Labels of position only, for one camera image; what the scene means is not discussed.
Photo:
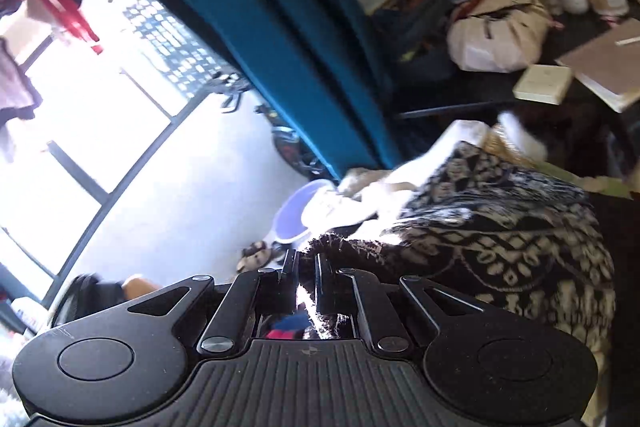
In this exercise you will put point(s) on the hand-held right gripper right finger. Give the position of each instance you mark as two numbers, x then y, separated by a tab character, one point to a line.
322	287

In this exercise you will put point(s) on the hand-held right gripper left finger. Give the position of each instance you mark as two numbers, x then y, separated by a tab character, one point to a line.
287	287

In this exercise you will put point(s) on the black white patterned sweater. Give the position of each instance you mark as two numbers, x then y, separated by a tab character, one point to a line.
500	247

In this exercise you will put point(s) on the brown patterned slipper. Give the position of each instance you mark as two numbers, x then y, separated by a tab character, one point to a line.
255	257

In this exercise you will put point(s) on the purple plastic basin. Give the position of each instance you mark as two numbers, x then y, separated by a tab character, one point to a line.
295	217

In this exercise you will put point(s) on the white garment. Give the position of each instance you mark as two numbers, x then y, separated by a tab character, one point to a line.
340	207

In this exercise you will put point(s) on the black exercise bike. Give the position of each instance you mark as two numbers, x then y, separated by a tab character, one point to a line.
292	147

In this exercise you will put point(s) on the pale green cloth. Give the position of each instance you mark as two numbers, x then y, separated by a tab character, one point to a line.
575	179

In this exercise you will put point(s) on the teal curtain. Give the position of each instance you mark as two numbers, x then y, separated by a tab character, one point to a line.
250	7

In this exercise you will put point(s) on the white plastic bag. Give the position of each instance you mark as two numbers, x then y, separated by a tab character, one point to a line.
495	42

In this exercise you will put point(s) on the flat white box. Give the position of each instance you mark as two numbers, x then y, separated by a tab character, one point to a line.
542	82

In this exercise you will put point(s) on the pink hanging garment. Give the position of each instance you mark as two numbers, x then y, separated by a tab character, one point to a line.
15	82

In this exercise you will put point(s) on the black window frame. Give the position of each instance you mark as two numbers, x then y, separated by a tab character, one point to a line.
80	174

